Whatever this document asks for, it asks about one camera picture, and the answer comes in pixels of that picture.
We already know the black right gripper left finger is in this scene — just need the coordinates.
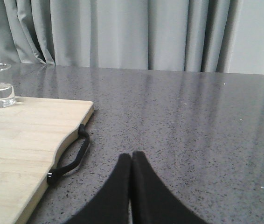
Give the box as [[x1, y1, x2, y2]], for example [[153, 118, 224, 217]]
[[66, 154, 132, 224]]

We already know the black cutting board strap handle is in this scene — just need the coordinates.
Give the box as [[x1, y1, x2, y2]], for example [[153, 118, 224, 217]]
[[47, 124, 90, 185]]

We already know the light wooden cutting board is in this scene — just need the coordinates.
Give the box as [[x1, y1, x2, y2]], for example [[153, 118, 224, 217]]
[[0, 97, 94, 224]]

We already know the grey curtain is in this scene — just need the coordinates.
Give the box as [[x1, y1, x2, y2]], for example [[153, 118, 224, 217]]
[[0, 0, 264, 75]]

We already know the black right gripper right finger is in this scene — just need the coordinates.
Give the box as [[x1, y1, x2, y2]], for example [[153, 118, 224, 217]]
[[132, 151, 206, 224]]

